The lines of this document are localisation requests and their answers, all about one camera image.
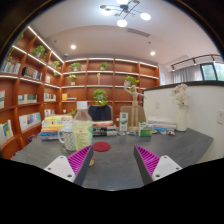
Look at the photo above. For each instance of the ceiling air vent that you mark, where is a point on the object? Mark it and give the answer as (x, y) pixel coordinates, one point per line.
(138, 32)

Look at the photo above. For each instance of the grey curtain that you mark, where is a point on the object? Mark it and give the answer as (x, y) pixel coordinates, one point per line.
(186, 74)

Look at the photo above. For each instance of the white mug with triangle pattern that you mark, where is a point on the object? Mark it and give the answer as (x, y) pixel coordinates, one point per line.
(68, 140)

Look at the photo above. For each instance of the green and white drink carton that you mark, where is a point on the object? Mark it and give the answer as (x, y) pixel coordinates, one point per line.
(123, 121)

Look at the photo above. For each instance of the window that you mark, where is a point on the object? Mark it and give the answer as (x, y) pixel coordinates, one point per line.
(208, 71)

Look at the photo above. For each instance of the wooden artist mannequin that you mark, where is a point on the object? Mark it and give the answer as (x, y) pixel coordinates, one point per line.
(134, 106)

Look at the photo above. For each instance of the flat round red coaster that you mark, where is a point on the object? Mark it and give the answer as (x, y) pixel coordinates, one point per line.
(101, 146)

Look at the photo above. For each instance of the black ceiling track light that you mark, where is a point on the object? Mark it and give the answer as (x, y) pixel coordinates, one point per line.
(193, 60)

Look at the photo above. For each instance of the wooden shelf unit with books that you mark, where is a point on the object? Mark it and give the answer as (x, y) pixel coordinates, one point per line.
(33, 90)

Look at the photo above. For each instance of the branching ceiling lamp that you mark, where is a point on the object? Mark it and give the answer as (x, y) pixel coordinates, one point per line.
(122, 22)

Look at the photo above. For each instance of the white wall switch plate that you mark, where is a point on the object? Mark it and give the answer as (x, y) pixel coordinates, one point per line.
(157, 105)

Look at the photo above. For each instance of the clear bottle of yellow drink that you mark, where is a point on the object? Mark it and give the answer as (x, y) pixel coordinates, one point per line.
(82, 130)

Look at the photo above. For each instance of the green and white box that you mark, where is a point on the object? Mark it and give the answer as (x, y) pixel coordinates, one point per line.
(145, 130)

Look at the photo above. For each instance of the brown cardboard panel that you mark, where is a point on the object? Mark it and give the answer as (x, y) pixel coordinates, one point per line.
(141, 115)

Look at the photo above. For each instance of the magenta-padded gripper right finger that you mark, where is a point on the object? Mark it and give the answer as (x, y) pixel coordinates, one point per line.
(166, 166)

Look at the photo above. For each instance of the white vase with flowers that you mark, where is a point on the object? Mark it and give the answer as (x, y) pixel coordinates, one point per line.
(181, 120)

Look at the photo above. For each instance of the stack of colourful books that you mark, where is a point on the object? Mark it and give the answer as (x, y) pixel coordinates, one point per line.
(53, 126)

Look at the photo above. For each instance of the dark office chair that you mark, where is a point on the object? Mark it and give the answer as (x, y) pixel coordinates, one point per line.
(100, 112)

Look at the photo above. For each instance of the round recessed ceiling light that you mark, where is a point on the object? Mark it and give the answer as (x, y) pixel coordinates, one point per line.
(73, 47)
(152, 53)

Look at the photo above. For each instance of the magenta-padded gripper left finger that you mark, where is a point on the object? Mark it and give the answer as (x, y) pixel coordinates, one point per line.
(58, 166)

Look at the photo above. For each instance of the stack of white boxes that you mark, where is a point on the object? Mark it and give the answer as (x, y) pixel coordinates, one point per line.
(163, 122)

